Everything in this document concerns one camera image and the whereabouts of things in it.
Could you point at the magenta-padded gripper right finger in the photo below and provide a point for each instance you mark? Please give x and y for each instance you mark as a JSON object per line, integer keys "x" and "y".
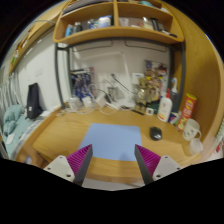
{"x": 163, "y": 165}

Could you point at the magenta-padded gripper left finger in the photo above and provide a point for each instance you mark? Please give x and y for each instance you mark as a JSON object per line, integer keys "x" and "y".
{"x": 63, "y": 166}

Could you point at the black computer mouse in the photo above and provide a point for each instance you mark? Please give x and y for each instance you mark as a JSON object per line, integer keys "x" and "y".
{"x": 155, "y": 133}

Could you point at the light blue mouse pad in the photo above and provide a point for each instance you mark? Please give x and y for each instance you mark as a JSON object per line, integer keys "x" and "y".
{"x": 111, "y": 140}

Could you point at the clear plastic cup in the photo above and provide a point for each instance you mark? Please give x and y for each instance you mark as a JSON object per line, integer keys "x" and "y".
{"x": 195, "y": 146}

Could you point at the white mug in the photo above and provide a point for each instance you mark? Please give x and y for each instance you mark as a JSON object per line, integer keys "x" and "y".
{"x": 190, "y": 129}

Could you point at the small white desk clock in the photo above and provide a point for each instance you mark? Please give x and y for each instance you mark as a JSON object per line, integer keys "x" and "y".
{"x": 149, "y": 111}

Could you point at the white red-capped lotion bottle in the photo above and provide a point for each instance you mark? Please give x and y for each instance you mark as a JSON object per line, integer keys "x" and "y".
{"x": 164, "y": 107}

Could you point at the red chip can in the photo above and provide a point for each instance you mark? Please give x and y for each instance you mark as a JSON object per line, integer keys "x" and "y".
{"x": 187, "y": 111}

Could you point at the teal bedding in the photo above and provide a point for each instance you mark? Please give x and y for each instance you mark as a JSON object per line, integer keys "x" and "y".
{"x": 13, "y": 123}

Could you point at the black bag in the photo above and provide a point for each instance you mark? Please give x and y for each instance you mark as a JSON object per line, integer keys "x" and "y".
{"x": 33, "y": 101}

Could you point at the golden tree-creature figurine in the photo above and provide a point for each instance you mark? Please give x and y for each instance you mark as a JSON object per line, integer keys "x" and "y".
{"x": 142, "y": 91}

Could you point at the blue model kit box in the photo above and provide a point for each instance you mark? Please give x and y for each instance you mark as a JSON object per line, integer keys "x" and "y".
{"x": 81, "y": 85}

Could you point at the colourful printed box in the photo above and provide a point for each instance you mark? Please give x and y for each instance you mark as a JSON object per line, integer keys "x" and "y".
{"x": 156, "y": 71}

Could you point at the wooden shelf unit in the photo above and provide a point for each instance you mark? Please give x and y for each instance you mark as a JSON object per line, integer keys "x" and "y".
{"x": 116, "y": 31}

